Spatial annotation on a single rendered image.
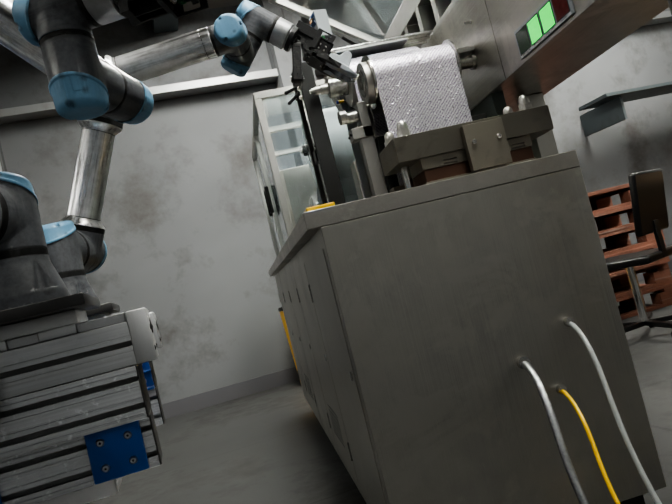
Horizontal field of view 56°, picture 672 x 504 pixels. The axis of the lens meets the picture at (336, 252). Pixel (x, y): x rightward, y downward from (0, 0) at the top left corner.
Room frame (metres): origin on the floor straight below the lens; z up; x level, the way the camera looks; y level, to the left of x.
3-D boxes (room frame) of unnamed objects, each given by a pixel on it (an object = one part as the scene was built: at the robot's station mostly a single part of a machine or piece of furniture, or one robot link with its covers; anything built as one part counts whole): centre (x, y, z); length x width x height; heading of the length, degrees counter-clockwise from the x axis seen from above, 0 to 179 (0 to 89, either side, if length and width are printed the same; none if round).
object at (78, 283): (1.54, 0.68, 0.87); 0.15 x 0.15 x 0.10
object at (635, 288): (3.59, -1.61, 0.46); 0.58 x 0.58 x 0.91
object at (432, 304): (2.65, -0.10, 0.43); 2.52 x 0.64 x 0.86; 9
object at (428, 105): (1.68, -0.33, 1.11); 0.23 x 0.01 x 0.18; 99
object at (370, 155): (1.75, -0.15, 1.05); 0.06 x 0.05 x 0.31; 99
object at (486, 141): (1.47, -0.41, 0.97); 0.10 x 0.03 x 0.11; 99
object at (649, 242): (4.70, -1.57, 0.45); 1.32 x 0.88 x 0.91; 105
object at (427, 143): (1.56, -0.38, 1.00); 0.40 x 0.16 x 0.06; 99
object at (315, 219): (2.65, -0.09, 0.88); 2.52 x 0.66 x 0.04; 9
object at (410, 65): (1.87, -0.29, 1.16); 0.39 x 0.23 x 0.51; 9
